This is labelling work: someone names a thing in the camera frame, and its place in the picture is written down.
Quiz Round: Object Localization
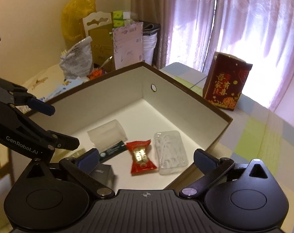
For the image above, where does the orange small object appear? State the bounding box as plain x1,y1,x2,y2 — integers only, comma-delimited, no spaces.
88,68,104,81

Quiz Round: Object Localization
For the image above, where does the black product box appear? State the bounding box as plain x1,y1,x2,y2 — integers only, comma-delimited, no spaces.
89,163,116,190

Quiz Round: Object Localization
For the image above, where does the translucent plastic case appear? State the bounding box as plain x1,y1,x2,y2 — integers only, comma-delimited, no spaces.
88,119,127,153

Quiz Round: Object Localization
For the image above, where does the clear plastic floss box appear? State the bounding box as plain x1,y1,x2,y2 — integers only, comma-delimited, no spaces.
154,130,188,175

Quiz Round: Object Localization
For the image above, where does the light blue carton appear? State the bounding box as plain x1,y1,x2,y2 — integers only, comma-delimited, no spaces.
40,77,86,102

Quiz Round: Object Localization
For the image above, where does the checked tablecloth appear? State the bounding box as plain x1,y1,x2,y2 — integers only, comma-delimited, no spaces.
158,62,294,190

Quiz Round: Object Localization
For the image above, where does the red candy wrapper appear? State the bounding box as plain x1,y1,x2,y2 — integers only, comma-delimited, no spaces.
126,139,157,175

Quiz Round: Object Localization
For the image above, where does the grey foil bag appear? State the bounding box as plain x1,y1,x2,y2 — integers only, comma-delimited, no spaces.
59,36,93,79

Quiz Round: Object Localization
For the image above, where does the large brown storage box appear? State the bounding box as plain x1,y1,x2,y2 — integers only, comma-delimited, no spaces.
25,61,234,190

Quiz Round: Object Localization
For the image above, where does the red gold gift bag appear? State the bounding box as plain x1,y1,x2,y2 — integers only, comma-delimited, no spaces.
203,52,252,111

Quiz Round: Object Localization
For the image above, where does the yellow plastic bag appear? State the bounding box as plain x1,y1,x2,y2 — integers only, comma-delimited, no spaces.
61,0,96,42

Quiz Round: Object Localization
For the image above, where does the brown cardboard box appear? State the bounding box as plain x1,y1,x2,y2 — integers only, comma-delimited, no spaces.
82,12,116,73

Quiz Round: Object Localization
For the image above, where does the green tissue pack stack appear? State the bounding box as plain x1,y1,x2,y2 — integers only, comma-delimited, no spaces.
112,10,139,28

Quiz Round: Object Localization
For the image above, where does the white bucket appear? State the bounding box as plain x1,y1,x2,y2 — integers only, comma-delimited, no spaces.
143,21,161,65

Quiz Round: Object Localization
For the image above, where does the purple window curtain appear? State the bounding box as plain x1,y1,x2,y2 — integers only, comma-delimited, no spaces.
131,0,294,110

